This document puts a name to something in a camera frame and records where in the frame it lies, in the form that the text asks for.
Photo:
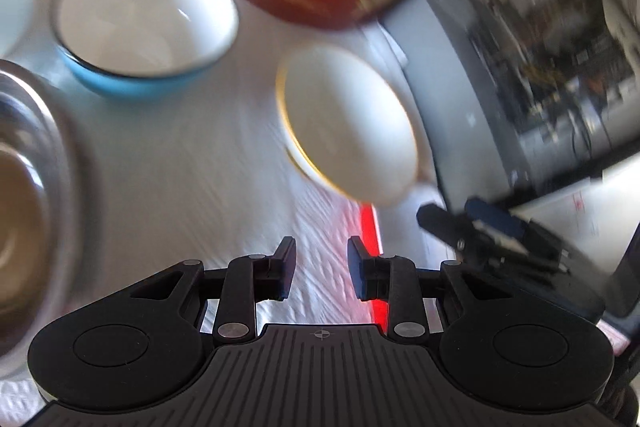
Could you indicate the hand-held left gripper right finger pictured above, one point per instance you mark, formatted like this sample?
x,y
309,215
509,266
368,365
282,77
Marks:
x,y
357,268

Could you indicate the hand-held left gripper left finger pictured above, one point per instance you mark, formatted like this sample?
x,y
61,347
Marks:
x,y
287,268

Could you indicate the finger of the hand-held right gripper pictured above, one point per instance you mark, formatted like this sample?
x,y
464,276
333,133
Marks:
x,y
447,227
500,222

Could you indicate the white gold-rimmed bowl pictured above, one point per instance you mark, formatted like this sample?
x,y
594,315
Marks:
x,y
345,127

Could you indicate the blue bowl with white interior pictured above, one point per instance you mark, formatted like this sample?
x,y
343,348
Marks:
x,y
140,22

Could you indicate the red strip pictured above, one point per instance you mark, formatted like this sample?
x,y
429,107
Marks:
x,y
371,232

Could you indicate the white textured cloth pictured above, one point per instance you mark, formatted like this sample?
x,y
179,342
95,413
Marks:
x,y
200,157

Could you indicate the grey open computer case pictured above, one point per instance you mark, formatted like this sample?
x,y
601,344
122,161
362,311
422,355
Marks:
x,y
525,57

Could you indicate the stainless steel bowl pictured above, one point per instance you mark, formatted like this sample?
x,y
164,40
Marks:
x,y
55,157

